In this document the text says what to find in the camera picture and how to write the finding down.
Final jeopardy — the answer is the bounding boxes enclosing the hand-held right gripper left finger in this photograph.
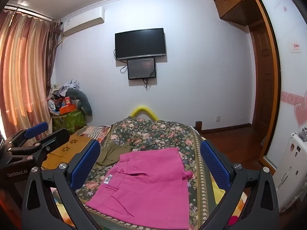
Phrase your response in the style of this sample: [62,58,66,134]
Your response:
[21,139,106,230]

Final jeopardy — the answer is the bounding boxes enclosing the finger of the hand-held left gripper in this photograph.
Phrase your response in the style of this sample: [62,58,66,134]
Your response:
[10,128,70,166]
[6,122,49,149]

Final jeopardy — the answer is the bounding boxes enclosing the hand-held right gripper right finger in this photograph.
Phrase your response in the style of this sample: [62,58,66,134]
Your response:
[199,139,280,230]

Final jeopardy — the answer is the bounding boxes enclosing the pink pants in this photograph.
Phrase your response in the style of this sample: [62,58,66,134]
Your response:
[85,147,193,229]

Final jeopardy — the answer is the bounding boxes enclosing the olive green pants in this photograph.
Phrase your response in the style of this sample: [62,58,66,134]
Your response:
[92,142,138,167]

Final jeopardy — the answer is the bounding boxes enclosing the wooden bed footboard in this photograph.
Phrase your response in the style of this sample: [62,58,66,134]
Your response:
[41,134,96,170]

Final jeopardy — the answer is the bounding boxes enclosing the orange box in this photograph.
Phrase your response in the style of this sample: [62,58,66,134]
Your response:
[59,104,78,115]

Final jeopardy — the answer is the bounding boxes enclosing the striped bed sheet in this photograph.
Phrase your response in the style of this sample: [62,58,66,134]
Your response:
[73,125,112,142]

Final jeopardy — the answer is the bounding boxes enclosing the pile of clothes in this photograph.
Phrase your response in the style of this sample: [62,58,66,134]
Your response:
[59,79,79,97]

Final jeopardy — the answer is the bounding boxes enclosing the pink striped curtain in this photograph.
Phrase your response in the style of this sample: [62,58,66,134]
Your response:
[0,6,52,135]

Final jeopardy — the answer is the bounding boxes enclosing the dark floral blanket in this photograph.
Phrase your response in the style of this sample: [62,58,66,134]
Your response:
[74,116,224,230]

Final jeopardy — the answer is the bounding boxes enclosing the brown curtain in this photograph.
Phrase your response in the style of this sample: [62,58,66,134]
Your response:
[45,18,62,95]

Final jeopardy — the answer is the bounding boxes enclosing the white suitcase with stickers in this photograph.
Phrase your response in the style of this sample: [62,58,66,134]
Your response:
[272,131,307,214]

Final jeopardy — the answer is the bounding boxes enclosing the brown wooden door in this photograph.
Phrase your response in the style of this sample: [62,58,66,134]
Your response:
[249,21,275,146]

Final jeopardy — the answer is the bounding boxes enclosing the pink heart decal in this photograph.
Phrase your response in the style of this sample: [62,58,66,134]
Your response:
[282,91,307,127]

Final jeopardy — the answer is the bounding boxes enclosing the small black monitor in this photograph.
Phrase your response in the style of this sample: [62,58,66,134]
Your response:
[127,57,157,80]

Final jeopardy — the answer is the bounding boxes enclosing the white sliding wardrobe door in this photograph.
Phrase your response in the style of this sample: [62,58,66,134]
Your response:
[254,0,307,173]

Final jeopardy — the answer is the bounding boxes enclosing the white air conditioner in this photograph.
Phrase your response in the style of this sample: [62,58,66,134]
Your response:
[63,6,105,35]

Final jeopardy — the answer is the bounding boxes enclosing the wooden overhead cabinet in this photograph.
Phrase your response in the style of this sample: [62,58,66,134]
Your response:
[214,0,276,27]

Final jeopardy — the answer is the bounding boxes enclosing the yellow curved bed rail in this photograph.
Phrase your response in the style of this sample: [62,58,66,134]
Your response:
[130,105,160,121]

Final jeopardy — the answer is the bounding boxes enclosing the black wall television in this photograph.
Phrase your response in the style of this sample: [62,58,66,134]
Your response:
[115,28,166,60]

